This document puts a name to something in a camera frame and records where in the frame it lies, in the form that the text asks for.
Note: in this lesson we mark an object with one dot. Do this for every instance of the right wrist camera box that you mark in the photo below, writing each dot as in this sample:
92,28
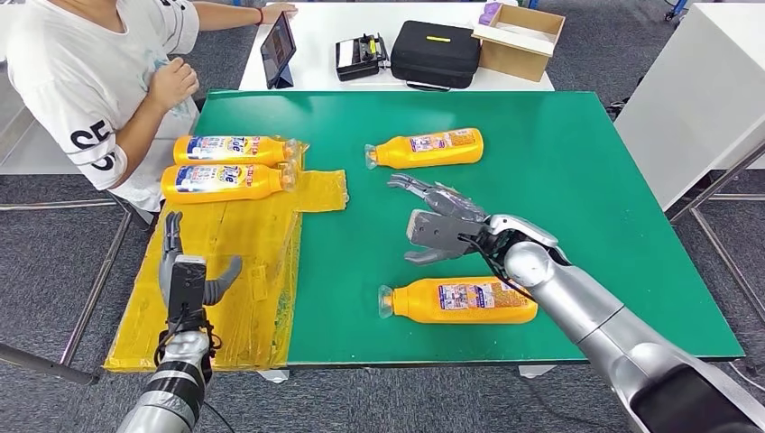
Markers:
439,233

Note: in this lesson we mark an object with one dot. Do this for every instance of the grey metal table frame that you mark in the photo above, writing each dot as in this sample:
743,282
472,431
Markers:
741,170

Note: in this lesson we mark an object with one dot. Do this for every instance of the person's right hand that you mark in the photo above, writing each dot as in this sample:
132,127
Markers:
173,83

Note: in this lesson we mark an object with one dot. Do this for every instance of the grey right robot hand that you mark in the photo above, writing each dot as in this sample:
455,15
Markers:
445,197

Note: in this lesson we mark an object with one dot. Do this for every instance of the grey metal tube frame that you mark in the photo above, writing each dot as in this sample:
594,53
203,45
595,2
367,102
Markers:
36,363

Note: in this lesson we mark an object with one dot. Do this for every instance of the blue metal leg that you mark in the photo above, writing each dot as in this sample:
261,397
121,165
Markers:
675,9

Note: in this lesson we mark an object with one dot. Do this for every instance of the black tablet on stand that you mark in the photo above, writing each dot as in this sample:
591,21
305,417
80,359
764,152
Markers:
278,51

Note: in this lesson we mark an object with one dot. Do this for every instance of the yellow taped plastic sheet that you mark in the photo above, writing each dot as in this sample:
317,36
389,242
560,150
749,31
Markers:
257,287

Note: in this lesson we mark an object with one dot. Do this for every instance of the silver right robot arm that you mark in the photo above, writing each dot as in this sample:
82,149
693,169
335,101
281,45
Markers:
597,323

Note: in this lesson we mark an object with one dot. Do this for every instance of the purple packet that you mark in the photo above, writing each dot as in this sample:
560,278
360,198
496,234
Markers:
491,13

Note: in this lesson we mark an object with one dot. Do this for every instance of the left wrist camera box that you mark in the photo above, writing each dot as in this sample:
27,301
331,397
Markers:
186,287

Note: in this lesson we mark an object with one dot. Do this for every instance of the black carrying case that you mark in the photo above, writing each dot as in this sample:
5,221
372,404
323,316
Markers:
436,57

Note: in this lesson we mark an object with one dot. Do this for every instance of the person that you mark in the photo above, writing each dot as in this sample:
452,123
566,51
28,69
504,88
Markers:
78,71

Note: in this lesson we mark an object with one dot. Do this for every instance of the brown cardboard box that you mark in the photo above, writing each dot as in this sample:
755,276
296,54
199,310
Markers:
514,60

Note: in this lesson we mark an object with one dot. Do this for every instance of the orange detergent bottle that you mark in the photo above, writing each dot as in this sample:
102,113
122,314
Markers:
270,155
418,158
418,306
209,196

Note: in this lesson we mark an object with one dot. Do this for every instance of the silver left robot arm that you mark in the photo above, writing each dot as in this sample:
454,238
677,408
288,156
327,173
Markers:
173,382

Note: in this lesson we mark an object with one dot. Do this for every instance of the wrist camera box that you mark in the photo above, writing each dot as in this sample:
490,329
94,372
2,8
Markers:
186,287
439,233

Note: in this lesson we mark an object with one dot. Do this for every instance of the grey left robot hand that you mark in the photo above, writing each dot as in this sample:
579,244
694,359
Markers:
169,239

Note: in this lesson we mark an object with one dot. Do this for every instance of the white table support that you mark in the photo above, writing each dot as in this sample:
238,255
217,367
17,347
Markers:
537,371
274,376

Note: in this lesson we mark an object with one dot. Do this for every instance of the black remote controller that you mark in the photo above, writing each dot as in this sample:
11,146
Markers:
361,58

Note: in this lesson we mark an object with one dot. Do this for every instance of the white cabinet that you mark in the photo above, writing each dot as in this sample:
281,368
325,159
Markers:
699,89

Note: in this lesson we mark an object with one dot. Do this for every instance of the person's left hand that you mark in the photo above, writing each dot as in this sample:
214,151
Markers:
280,13

